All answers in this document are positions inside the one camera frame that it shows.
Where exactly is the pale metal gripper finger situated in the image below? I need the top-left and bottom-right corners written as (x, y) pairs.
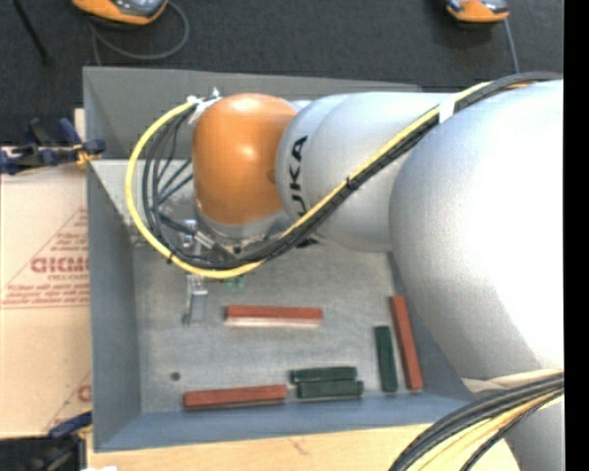
top-left (182, 276), bottom-right (198, 327)
top-left (194, 275), bottom-right (209, 321)

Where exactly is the grey metal bin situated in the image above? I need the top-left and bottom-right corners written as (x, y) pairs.
top-left (81, 65), bottom-right (477, 453)

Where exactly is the red-brown flat block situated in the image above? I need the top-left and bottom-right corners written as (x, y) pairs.
top-left (223, 304), bottom-right (325, 330)
top-left (388, 294), bottom-right (425, 393)
top-left (182, 384), bottom-right (290, 411)

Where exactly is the dark green flat block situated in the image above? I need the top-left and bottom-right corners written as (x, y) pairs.
top-left (289, 366), bottom-right (359, 385)
top-left (294, 380), bottom-right (366, 401)
top-left (373, 325), bottom-right (401, 394)

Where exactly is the brown cardboard board, red print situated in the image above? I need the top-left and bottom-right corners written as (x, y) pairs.
top-left (0, 108), bottom-right (94, 442)

